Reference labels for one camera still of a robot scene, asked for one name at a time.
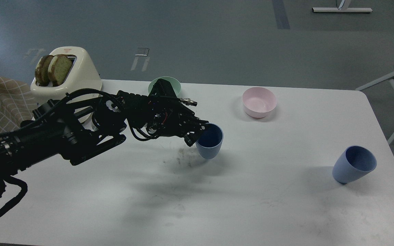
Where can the cream toaster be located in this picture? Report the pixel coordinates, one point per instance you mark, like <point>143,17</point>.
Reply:
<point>82,74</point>

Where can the toast slice back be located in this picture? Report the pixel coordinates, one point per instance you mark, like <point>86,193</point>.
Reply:
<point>41,70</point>

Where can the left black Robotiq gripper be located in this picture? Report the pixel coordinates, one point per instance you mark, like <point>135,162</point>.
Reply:
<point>163,114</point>

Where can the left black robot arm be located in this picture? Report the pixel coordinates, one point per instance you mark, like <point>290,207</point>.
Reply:
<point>89,122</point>

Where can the toast slice front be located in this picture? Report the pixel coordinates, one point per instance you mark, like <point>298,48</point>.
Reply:
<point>58,69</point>

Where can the toast slice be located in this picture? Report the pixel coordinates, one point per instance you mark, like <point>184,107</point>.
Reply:
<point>41,70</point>
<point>58,69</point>

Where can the blue cup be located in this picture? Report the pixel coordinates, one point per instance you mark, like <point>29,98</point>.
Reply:
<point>210,142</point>
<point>354,163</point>

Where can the pink bowl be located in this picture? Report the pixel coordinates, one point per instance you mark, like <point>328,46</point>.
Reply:
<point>258,102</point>

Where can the beige checkered cloth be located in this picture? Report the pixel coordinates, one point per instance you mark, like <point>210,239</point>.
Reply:
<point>16,104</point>

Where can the green bowl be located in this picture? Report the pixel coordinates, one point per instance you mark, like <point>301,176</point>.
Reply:
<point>176,85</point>

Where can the white desk foot bar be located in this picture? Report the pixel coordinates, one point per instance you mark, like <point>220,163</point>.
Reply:
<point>342,7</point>

